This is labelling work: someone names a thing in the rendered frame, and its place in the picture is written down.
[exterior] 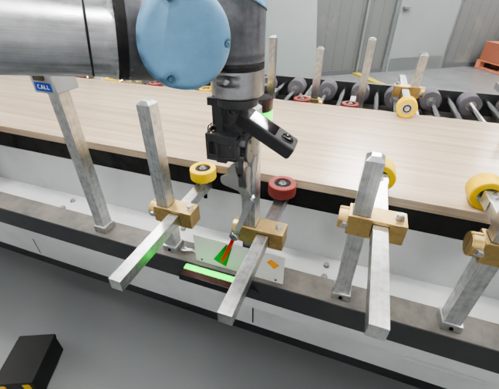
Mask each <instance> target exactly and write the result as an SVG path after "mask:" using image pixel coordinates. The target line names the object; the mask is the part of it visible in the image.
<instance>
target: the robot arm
mask: <svg viewBox="0 0 499 389"><path fill-rule="evenodd" d="M267 10H268V6H267V5H266V0H0V75H11V76H87V77H110V78H112V79H125V80H156V81H158V82H160V83H162V84H163V85H165V86H168V87H170V88H173V89H179V90H195V89H198V88H201V87H202V86H205V85H207V84H209V83H211V93H212V96H208V97H207V105H209V106H211V109H212V120H213V122H211V123H210V124H209V125H210V127H209V125H208V126H207V132H206V133H205V142H206V151H207V159H209V160H213V161H217V162H219V163H224V164H226V163H227V162H229V161H230V162H234V163H232V164H231V166H230V167H229V168H228V174H224V175H222V176H221V183H222V184H223V185H225V186H228V187H229V188H233V189H234V190H236V191H239V192H240V194H241V197H242V199H243V200H245V201H246V200H247V199H248V197H249V196H250V194H251V193H252V191H253V187H254V183H255V176H256V172H257V168H258V157H259V144H260V142H262V143H263V144H264V145H266V146H267V147H269V148H270V149H272V150H273V151H274V152H276V153H277V154H279V155H280V156H282V157H283V158H284V159H288V158H289V157H290V156H291V155H292V153H293V152H294V150H295V147H296V145H297V143H298V139H297V138H295V137H293V136H292V135H291V134H290V133H288V132H287V131H285V130H284V129H282V128H281V127H280V126H278V125H277V124H276V123H274V122H272V121H271V120H269V119H268V118H267V117H265V116H264V115H262V114H261V113H259V112H258V111H257V110H255V109H254V108H253V107H256V106H257V105H258V98H259V97H260V96H262V95H263V94H264V92H265V30H266V11H267ZM212 124H213V125H212ZM213 130H214V131H213Z"/></svg>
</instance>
